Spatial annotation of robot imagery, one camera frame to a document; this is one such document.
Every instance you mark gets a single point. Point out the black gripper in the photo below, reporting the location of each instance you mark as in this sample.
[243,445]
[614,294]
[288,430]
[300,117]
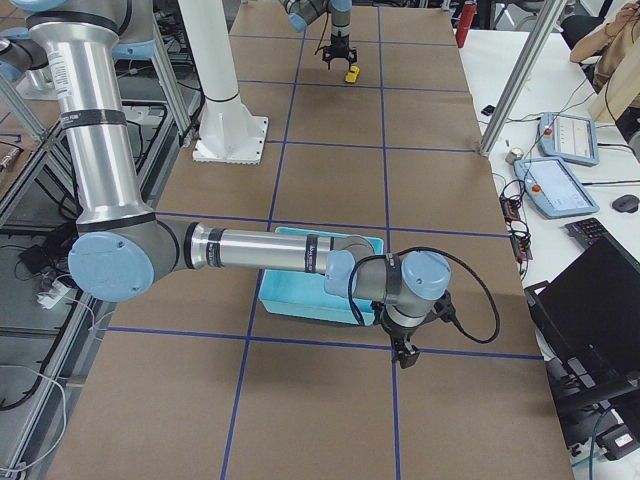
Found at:
[339,39]
[401,332]

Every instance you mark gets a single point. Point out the yellow beetle toy car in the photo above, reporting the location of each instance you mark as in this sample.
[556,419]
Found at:
[352,75]

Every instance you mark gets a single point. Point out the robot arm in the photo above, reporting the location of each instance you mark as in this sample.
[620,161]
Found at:
[303,13]
[123,248]

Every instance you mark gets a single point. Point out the light blue plastic bin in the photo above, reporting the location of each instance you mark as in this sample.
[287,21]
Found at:
[302,295]

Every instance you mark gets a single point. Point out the red bottle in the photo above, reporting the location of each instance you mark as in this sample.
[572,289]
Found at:
[465,21]

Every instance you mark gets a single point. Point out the small black phone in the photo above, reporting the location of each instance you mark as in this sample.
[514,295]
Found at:
[488,110]

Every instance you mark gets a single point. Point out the black laptop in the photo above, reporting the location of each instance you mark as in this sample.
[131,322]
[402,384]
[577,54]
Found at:
[589,316]

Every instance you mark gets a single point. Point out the small metal cylinder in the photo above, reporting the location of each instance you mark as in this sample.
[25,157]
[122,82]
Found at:
[513,155]

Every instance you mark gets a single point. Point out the black keyboard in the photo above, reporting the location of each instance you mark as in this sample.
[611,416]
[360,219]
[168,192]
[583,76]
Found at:
[586,232]

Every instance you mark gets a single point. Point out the near teach pendant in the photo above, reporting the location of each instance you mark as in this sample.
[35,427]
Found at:
[553,188]

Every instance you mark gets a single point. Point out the teach pendant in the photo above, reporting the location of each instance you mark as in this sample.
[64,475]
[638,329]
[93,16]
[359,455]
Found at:
[569,137]
[553,188]

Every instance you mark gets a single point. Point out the far teach pendant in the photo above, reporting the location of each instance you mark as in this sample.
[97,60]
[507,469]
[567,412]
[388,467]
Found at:
[569,137]

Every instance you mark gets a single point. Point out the black computer mouse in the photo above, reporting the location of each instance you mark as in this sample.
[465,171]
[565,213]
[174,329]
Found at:
[627,203]

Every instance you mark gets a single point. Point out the seated person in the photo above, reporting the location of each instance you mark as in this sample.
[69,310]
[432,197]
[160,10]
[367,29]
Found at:
[613,41]

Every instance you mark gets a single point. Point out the white camera pedestal column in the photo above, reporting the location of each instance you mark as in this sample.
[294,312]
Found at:
[228,132]

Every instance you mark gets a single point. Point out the aluminium frame post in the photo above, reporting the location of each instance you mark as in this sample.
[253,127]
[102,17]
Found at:
[525,62]

